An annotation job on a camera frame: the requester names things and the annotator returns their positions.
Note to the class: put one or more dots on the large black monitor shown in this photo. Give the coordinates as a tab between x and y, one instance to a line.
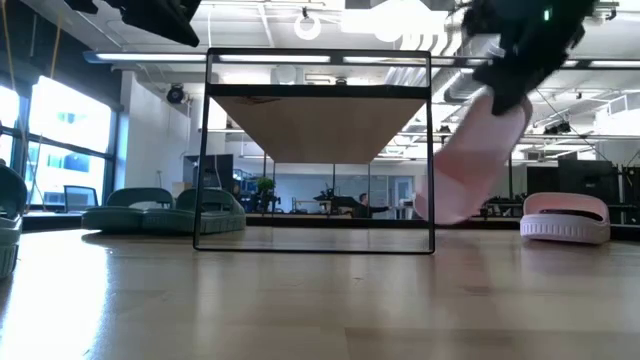
585	180

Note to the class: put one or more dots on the black-framed wooden shelf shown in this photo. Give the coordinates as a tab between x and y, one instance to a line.
320	130

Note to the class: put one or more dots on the person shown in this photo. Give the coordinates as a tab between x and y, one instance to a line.
364	206

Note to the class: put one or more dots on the pink slide sandal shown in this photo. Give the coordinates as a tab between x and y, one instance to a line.
565	230
470	165

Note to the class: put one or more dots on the laptop screen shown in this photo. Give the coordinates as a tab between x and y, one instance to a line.
80	199

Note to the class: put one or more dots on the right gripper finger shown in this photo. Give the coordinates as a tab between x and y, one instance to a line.
510	85

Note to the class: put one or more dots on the potted green plant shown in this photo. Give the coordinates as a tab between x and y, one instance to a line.
265	186

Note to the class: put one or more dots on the background black robot arm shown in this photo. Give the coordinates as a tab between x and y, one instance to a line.
335	202

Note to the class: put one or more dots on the dark cabinet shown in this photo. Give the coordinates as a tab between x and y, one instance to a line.
220	170

